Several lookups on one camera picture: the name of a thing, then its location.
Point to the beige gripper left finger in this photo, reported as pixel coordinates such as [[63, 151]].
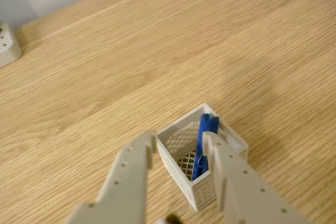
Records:
[[123, 187]]

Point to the blue peg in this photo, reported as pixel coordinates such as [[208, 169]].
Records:
[[207, 124]]

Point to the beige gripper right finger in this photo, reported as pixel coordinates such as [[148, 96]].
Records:
[[241, 190]]

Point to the small white lattice crate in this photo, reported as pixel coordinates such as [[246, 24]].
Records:
[[173, 166]]

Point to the white perforated base plate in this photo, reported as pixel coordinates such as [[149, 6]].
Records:
[[6, 48]]

